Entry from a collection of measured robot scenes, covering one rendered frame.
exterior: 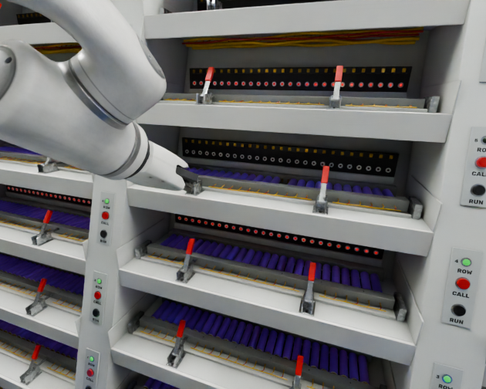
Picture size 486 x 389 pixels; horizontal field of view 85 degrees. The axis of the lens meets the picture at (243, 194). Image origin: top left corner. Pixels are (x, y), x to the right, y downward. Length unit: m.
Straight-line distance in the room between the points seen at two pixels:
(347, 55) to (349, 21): 0.19
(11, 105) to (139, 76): 0.10
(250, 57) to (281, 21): 0.23
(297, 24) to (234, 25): 0.12
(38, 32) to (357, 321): 1.00
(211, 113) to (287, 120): 0.16
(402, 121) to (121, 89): 0.43
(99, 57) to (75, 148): 0.09
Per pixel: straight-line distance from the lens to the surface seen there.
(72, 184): 0.78
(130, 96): 0.29
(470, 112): 0.56
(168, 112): 0.62
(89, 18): 0.27
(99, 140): 0.32
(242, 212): 0.53
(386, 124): 0.53
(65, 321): 0.90
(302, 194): 0.57
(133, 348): 0.77
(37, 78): 0.28
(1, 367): 1.14
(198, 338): 0.72
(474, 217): 0.55
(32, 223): 1.00
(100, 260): 0.73
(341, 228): 0.51
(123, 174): 0.37
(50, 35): 0.93
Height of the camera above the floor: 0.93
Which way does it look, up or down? 3 degrees down
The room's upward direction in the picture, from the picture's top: 7 degrees clockwise
